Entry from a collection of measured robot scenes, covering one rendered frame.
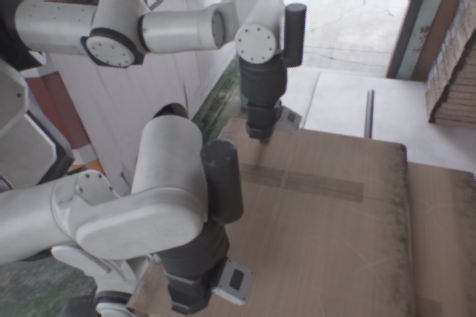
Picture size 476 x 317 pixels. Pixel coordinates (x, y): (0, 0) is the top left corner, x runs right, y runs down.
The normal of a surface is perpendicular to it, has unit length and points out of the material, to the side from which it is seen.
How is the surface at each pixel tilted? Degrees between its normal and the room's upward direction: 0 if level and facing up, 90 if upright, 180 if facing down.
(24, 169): 66
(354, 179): 0
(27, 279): 0
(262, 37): 90
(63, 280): 0
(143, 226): 90
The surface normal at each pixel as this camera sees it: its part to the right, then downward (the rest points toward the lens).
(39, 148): 0.84, -0.12
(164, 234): 0.09, 0.72
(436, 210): -0.07, -0.69
